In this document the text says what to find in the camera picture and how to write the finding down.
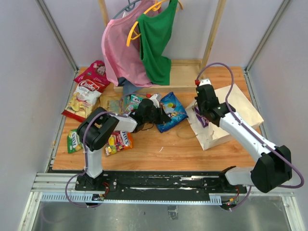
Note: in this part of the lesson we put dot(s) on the blue snack packet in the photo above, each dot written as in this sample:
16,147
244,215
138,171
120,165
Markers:
174,110

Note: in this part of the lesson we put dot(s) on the pink REAL snack bag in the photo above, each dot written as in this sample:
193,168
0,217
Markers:
96,72

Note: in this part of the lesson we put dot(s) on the grey-blue clothes hanger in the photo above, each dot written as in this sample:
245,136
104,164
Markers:
129,7

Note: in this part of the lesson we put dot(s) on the wooden clothes rack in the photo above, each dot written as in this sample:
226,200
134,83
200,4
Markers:
184,71

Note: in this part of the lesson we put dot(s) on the teal chips snack bag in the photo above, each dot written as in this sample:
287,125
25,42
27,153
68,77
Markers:
110,103

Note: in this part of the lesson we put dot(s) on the green Fox's candy bag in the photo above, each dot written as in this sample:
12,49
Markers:
73,142

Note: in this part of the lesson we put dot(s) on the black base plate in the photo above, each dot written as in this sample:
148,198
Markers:
167,183

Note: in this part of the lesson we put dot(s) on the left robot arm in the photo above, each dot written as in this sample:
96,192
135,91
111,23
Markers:
97,128

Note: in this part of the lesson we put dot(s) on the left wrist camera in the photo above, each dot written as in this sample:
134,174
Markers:
156,98

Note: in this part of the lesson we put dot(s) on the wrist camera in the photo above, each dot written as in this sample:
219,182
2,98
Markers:
156,98
201,82

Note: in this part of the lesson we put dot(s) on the orange candy bag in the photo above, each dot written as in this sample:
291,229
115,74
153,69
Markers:
118,141

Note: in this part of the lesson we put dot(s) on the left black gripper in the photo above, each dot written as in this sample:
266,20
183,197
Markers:
163,117

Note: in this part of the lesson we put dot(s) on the pink mesh shirt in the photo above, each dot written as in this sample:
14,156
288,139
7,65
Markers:
121,60

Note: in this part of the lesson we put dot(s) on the blue cloth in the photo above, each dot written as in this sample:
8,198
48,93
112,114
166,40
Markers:
127,86

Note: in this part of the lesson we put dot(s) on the purple snack packet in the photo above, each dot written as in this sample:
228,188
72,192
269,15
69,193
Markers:
203,121

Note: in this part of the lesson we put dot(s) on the beige paper bag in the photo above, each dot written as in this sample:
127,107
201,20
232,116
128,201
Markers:
230,126

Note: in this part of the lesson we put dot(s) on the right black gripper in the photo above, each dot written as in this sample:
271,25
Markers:
198,103

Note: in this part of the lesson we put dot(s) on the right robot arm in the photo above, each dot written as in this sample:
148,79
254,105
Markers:
272,162

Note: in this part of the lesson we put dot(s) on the red Chulpi snack bag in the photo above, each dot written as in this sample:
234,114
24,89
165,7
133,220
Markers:
83,100

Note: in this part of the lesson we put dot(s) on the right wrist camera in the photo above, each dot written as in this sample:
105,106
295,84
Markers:
201,82

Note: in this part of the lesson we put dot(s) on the green tank top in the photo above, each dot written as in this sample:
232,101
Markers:
155,33

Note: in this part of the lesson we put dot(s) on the teal Fox's candy bag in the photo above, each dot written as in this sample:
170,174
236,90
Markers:
133,102

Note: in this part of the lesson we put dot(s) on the grey cable duct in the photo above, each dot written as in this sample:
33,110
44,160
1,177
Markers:
88,199

